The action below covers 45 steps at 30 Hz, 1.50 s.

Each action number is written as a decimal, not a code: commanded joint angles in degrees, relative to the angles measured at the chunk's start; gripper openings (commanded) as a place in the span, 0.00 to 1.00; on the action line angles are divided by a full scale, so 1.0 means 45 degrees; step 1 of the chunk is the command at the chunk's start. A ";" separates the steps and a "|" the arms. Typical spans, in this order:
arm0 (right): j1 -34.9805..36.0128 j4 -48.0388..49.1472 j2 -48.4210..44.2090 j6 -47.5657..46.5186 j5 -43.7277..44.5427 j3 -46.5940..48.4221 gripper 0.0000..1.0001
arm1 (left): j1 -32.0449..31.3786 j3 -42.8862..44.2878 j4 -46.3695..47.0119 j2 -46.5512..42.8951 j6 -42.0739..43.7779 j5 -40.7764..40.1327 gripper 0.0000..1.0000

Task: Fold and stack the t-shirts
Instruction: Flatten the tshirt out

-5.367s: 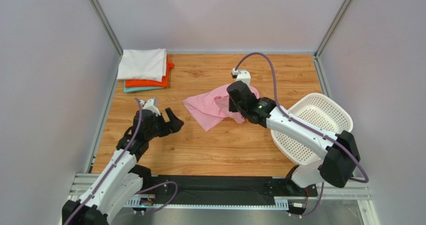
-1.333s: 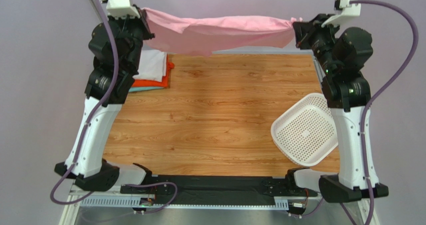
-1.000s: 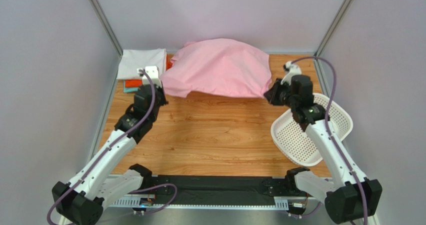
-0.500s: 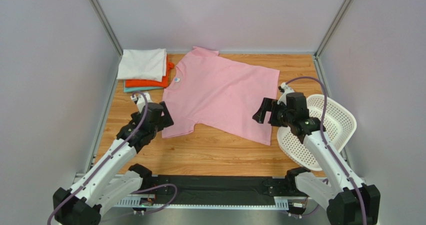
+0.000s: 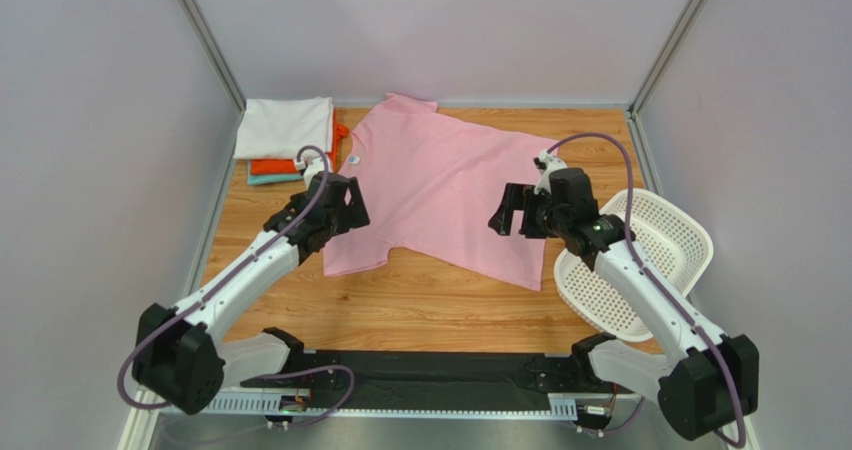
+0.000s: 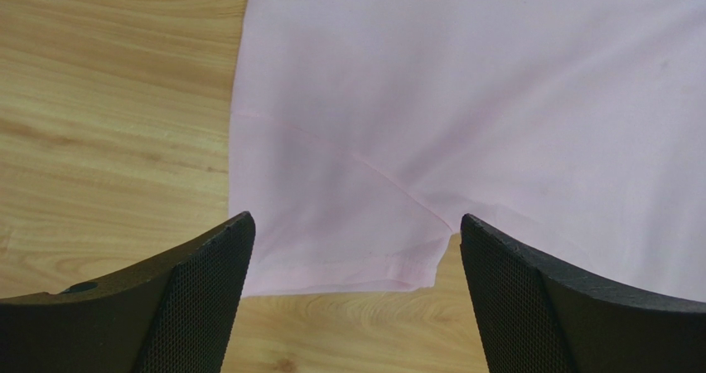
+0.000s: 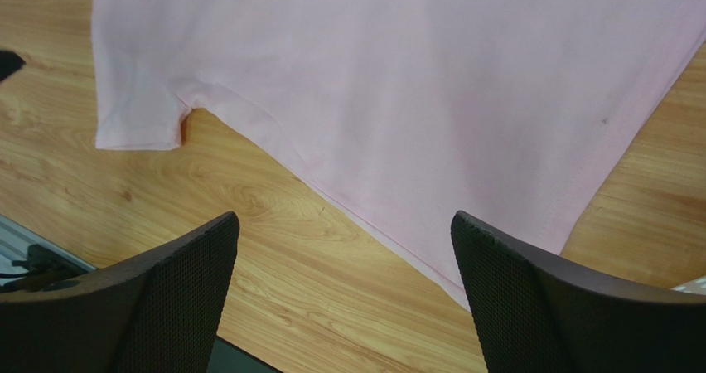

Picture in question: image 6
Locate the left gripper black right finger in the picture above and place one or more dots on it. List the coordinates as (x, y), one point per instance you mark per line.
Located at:
(537, 313)

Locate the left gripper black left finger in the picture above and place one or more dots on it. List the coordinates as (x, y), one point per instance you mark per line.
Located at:
(173, 312)

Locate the pink t shirt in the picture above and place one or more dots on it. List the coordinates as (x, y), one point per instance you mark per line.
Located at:
(362, 131)

